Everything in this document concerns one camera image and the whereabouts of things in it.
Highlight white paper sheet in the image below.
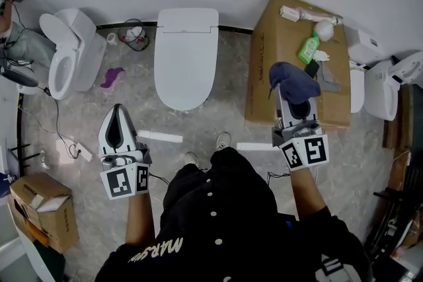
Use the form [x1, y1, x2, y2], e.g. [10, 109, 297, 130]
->
[55, 139, 72, 156]

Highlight brown wooden planks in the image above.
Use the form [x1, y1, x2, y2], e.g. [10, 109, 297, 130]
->
[382, 85, 414, 192]

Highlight black wire waste basket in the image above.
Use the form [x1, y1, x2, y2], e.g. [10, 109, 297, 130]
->
[118, 18, 149, 52]

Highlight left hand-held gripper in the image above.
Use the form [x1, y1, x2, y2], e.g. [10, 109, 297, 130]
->
[98, 104, 152, 201]

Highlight person's right forearm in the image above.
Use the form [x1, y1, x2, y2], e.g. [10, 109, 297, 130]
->
[289, 166, 327, 221]

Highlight white plastic panel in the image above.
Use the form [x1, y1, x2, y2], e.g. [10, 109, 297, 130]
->
[349, 61, 365, 114]

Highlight purple cloth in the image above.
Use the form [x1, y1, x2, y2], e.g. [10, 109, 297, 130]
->
[100, 67, 126, 89]

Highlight person's right shoe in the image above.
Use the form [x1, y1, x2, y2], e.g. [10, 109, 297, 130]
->
[214, 131, 231, 153]

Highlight person's left forearm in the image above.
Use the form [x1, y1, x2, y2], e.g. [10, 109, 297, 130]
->
[125, 191, 155, 247]

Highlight white open-lid toilet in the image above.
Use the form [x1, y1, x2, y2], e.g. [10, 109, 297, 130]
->
[38, 8, 108, 101]

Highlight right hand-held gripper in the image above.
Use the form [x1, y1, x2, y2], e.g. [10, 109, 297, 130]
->
[272, 84, 330, 172]

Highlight small cardboard box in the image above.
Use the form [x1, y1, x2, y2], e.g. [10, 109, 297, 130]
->
[9, 172, 79, 254]

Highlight large cardboard box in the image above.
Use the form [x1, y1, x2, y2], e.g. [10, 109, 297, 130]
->
[245, 0, 352, 129]

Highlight white power strip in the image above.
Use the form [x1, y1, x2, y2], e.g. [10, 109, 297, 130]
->
[76, 141, 94, 162]

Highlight person's black clothing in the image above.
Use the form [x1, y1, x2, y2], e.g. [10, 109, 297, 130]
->
[95, 147, 374, 282]

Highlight small white box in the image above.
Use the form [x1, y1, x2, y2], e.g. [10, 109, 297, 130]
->
[280, 5, 300, 23]

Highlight pink brush handle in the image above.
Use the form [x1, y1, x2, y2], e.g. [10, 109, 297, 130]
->
[297, 6, 343, 26]

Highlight dark blue cloth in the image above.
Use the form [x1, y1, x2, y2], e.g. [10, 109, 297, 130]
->
[268, 61, 322, 106]

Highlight white toilet with open seat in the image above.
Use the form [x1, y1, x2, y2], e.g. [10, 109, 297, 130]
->
[363, 50, 423, 122]

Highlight white crumpled tissue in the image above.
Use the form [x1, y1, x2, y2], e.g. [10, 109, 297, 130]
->
[312, 50, 331, 63]

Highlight grey cloth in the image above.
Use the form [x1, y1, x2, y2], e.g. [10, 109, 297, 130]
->
[315, 61, 341, 93]

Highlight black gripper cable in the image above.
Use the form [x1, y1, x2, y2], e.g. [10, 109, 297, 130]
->
[266, 170, 291, 180]

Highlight black phone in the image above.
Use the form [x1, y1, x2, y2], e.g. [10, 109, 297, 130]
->
[303, 59, 321, 79]

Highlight black metal rack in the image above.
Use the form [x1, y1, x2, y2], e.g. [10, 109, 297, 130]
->
[363, 148, 423, 262]

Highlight green plastic bottle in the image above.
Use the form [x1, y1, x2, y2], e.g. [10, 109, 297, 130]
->
[297, 35, 321, 65]

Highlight person's shoe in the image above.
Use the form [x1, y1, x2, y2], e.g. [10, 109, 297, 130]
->
[184, 151, 200, 169]
[214, 131, 231, 153]

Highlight black power cable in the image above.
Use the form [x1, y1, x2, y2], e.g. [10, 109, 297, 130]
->
[16, 0, 82, 159]

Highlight black round stool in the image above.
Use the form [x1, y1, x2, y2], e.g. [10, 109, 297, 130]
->
[1, 71, 39, 88]

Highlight white brush head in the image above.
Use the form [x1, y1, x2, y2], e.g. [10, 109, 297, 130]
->
[313, 20, 334, 42]

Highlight white closed-lid toilet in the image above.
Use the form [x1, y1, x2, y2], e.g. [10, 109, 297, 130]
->
[153, 7, 220, 112]

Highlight person's left shoe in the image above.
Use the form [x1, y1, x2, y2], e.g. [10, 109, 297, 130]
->
[184, 151, 200, 169]

